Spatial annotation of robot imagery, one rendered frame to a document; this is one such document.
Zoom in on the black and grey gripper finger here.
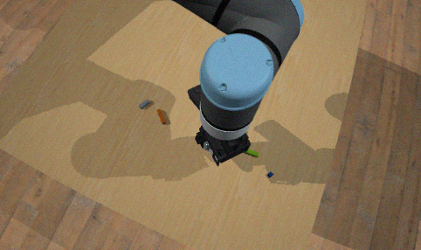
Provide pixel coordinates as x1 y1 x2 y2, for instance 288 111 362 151
195 131 213 155

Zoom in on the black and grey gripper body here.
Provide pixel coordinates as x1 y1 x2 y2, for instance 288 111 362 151
199 126 251 166

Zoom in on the orange rod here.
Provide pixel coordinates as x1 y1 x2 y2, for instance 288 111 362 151
157 109 166 124

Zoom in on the lime green rod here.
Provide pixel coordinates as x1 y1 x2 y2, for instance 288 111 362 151
244 149 259 157

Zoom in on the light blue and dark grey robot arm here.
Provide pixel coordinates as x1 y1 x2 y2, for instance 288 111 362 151
170 0 304 141

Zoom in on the grey rod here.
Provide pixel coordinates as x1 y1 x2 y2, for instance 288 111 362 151
139 99 150 109

